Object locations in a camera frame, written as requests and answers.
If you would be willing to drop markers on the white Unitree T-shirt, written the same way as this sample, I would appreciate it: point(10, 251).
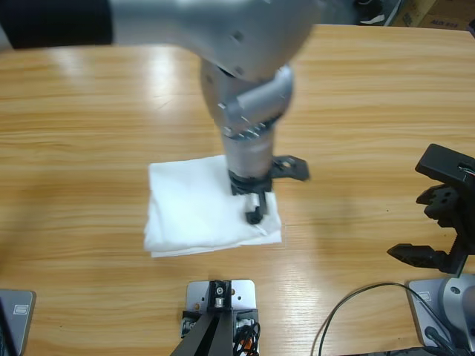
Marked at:
point(193, 208)

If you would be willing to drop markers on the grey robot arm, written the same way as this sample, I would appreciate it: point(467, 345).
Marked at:
point(237, 59)

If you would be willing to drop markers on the white block with dark post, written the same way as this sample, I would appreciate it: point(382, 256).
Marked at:
point(220, 319)

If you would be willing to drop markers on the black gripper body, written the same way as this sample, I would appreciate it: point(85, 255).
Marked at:
point(453, 222)
point(251, 183)

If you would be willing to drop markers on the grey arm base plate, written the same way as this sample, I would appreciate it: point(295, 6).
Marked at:
point(438, 311)
point(18, 322)

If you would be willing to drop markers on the black white shoe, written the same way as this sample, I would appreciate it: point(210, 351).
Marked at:
point(371, 11)

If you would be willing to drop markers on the brown cardboard box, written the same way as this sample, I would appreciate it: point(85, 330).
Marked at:
point(438, 11)

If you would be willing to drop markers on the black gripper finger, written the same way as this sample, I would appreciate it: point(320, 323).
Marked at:
point(255, 209)
point(417, 255)
point(445, 163)
point(291, 167)

